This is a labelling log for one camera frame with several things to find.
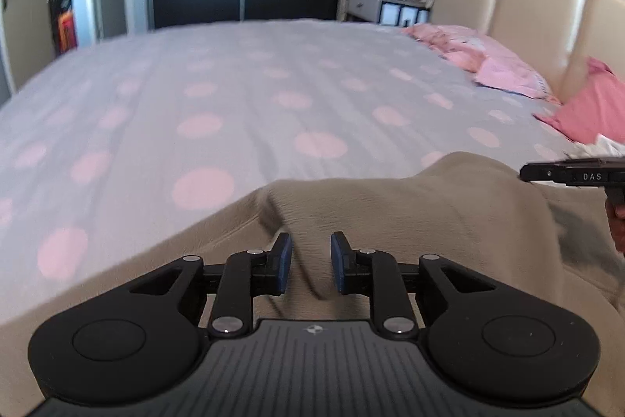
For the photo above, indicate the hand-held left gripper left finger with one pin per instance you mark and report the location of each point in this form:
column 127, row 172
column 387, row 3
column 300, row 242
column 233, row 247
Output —
column 284, row 263

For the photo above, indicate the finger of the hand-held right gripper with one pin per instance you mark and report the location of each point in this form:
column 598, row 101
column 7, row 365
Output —
column 539, row 172

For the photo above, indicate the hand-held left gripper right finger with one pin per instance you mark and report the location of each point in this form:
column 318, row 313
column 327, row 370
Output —
column 338, row 263

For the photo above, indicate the beige fleece jacket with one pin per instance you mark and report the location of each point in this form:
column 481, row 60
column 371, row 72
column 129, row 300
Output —
column 439, row 212

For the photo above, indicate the person's right hand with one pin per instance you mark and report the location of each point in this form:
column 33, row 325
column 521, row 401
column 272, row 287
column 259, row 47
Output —
column 617, row 226

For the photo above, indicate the white cloth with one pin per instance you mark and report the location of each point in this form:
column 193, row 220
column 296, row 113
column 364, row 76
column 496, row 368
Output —
column 605, row 146

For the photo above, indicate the pink pillow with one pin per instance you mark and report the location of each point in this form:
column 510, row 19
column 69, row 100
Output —
column 591, row 104

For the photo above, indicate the light pink cloth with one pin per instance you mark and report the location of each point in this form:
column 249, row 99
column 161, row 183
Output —
column 508, row 75

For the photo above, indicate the beige padded headboard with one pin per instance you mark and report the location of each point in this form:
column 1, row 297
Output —
column 537, row 16

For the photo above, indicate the pink spotted garment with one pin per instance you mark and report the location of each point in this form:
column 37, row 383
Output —
column 439, row 38

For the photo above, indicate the bed with pink-dotted sheet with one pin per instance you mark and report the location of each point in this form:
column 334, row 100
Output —
column 219, row 104

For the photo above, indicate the white side table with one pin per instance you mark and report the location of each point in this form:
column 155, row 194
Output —
column 359, row 4

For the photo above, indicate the beige room door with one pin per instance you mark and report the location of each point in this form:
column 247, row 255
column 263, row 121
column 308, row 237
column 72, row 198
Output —
column 24, row 6

